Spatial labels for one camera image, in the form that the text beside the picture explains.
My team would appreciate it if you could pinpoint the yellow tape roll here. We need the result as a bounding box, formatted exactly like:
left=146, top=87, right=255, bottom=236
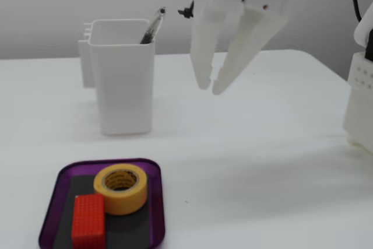
left=93, top=163, right=149, bottom=216

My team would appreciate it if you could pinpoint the black zip tie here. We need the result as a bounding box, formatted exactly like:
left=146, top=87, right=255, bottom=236
left=177, top=0, right=195, bottom=19

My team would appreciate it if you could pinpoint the clear black ballpoint pen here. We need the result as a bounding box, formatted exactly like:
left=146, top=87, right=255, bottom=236
left=139, top=6, right=167, bottom=45

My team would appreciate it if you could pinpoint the white plastic pen holder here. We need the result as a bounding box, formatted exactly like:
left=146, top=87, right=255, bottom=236
left=78, top=19, right=156, bottom=136

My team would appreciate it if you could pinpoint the purple tray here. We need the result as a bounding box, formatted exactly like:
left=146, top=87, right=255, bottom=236
left=38, top=157, right=167, bottom=249

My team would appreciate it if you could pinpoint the red studded block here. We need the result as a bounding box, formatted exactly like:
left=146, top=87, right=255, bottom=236
left=71, top=193, right=106, bottom=249

